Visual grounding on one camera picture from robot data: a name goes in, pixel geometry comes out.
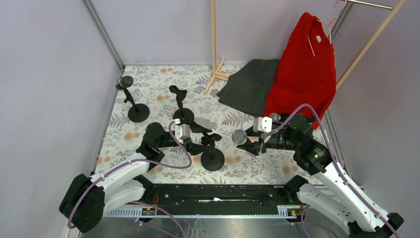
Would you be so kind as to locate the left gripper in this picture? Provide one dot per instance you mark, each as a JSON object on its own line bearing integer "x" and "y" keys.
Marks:
{"x": 191, "y": 144}

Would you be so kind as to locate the pink clothes hanger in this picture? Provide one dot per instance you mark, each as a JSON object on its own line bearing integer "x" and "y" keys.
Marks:
{"x": 329, "y": 25}

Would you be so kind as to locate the purple glitter microphone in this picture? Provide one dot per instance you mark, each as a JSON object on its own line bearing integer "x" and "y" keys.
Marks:
{"x": 240, "y": 137}

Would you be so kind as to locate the black mic stand back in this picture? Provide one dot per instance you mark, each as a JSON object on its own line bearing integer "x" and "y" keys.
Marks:
{"x": 212, "y": 159}

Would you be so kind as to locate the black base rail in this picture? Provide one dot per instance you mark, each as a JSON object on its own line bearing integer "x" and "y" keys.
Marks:
{"x": 216, "y": 199}

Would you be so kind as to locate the floral table mat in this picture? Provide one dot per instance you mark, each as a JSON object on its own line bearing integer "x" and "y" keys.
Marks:
{"x": 151, "y": 87}

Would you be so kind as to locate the wooden clothes rack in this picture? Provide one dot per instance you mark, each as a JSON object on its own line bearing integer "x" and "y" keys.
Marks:
{"x": 217, "y": 65}

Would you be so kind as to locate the black mic stand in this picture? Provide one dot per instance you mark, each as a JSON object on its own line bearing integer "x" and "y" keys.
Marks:
{"x": 138, "y": 112}
{"x": 212, "y": 159}
{"x": 185, "y": 115}

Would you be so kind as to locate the silver head black microphone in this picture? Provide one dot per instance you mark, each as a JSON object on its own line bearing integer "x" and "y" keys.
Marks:
{"x": 278, "y": 118}

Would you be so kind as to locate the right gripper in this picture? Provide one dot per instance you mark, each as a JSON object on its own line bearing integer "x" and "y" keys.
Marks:
{"x": 261, "y": 144}

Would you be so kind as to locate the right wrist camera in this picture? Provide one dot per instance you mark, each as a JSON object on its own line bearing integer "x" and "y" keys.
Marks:
{"x": 262, "y": 124}

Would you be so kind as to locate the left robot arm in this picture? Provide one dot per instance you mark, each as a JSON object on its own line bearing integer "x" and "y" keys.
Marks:
{"x": 88, "y": 199}

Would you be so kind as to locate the red t-shirt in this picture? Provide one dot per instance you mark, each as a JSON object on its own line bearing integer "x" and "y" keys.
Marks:
{"x": 306, "y": 71}

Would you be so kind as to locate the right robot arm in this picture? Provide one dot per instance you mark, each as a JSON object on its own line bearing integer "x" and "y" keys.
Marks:
{"x": 351, "y": 209}

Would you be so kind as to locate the black mic stand front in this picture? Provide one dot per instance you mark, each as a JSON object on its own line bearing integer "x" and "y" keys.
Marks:
{"x": 138, "y": 112}

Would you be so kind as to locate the grey dotted cloth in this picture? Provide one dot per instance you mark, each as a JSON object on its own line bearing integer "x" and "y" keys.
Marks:
{"x": 247, "y": 89}

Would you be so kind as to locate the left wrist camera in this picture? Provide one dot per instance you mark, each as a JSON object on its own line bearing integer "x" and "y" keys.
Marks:
{"x": 182, "y": 132}

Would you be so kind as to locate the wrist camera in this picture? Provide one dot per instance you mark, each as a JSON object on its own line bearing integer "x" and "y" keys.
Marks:
{"x": 182, "y": 132}
{"x": 262, "y": 124}

